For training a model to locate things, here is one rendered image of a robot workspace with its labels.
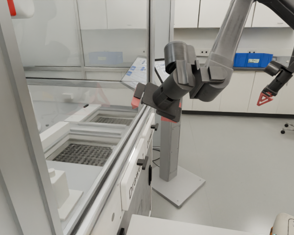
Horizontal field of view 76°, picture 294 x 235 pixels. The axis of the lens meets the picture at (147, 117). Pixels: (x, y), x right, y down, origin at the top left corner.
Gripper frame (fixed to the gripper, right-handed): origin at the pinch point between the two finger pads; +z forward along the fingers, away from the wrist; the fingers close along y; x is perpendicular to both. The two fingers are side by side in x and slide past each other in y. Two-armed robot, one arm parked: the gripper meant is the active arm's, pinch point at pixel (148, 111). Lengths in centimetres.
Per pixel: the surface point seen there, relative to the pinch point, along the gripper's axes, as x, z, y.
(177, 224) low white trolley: 27.6, 12.8, -22.9
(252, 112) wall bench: -179, 167, -245
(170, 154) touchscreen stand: -26, 103, -62
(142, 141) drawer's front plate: 1.5, 23.0, -7.5
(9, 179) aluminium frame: 27.0, -25.2, 19.5
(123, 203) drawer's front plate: 25.9, 13.6, -3.8
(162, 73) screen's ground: -63, 53, -19
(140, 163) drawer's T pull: 11.7, 16.2, -6.8
